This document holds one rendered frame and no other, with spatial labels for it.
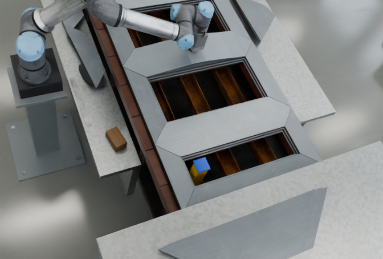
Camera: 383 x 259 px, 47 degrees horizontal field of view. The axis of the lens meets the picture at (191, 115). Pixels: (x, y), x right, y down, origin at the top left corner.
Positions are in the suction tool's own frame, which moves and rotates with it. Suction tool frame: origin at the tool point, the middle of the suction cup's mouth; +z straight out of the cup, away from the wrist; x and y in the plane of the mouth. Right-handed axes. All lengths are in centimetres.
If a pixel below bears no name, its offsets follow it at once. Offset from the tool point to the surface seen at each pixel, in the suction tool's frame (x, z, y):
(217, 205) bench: 38, -18, -81
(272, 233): 26, -21, -99
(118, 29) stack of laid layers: 29.2, 2.0, 25.7
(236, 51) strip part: -23.3, 1.0, -7.8
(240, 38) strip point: -31.2, 1.5, -0.4
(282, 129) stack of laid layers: -22, 3, -57
